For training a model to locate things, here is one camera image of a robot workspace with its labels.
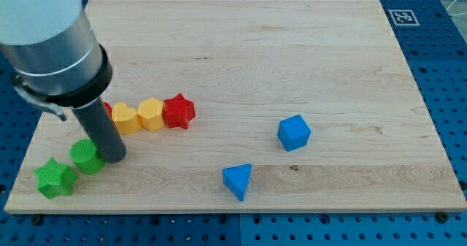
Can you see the blue cube block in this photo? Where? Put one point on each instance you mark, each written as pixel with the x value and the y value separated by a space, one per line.
pixel 293 133

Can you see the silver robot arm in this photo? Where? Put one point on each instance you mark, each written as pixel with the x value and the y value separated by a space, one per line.
pixel 57 59

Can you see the yellow hexagon block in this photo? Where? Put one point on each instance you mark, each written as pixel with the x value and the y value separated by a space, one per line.
pixel 150 112

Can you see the green star block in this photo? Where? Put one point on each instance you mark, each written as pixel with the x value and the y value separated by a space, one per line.
pixel 55 179

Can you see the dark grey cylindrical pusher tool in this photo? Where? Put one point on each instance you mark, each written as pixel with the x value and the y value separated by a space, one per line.
pixel 98 125

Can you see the green cylinder block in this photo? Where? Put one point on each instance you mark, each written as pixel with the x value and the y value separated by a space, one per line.
pixel 86 157

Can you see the white fiducial marker tag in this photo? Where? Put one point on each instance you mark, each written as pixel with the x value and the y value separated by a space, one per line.
pixel 403 17

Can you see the red star block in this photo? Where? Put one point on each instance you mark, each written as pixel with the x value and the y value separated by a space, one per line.
pixel 178 112

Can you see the light wooden board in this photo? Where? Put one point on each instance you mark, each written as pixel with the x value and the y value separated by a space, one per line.
pixel 247 65

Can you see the blue triangle block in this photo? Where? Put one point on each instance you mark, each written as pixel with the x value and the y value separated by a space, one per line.
pixel 236 179

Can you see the red block behind pusher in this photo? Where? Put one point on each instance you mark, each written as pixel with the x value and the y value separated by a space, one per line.
pixel 108 108

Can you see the yellow heart block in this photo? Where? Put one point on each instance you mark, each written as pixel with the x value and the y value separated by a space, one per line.
pixel 125 118

